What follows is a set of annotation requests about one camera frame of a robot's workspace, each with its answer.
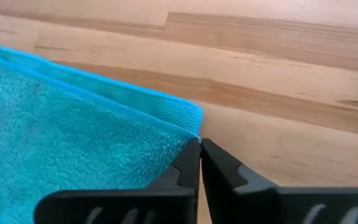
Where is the teal microfiber towel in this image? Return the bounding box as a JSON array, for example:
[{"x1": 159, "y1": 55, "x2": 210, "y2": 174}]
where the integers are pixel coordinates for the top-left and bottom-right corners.
[{"x1": 0, "y1": 40, "x2": 204, "y2": 224}]

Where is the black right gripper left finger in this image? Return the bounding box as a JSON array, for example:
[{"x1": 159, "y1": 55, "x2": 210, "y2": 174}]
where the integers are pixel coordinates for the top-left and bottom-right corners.
[{"x1": 34, "y1": 138, "x2": 201, "y2": 224}]

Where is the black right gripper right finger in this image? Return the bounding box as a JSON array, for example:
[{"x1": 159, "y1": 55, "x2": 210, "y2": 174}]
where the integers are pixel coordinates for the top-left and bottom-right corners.
[{"x1": 200, "y1": 138, "x2": 358, "y2": 224}]

